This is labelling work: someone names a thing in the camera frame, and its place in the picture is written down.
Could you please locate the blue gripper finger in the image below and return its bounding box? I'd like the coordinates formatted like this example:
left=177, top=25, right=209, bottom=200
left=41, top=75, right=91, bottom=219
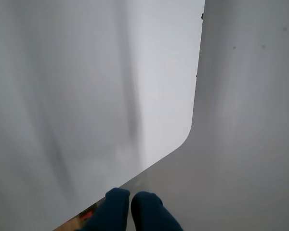
left=77, top=188, right=131, bottom=231
left=131, top=191, right=184, bottom=231

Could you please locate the small red object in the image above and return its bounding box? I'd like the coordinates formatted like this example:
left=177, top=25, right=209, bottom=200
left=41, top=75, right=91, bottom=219
left=80, top=210, right=94, bottom=220

